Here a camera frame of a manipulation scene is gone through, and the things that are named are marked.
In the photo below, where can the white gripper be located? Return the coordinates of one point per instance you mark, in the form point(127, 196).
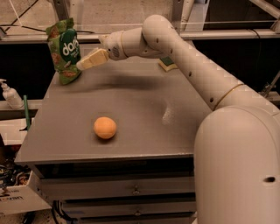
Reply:
point(113, 45)

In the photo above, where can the green rice chip bag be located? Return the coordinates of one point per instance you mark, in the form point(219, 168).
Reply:
point(64, 49)

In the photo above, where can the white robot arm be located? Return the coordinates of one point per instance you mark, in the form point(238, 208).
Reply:
point(237, 147)

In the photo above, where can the green yellow sponge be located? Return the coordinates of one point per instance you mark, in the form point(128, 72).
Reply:
point(167, 64)

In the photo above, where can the orange ball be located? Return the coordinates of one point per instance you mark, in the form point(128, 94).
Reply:
point(104, 127)

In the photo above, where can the green stick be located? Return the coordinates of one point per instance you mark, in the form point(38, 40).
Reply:
point(28, 120)

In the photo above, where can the grey drawer cabinet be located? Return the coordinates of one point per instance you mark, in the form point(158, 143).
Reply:
point(116, 145)

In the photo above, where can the white pump bottle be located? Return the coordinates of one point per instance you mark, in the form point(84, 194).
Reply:
point(11, 95)

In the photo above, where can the white cardboard box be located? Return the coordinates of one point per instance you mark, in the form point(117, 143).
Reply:
point(26, 196)

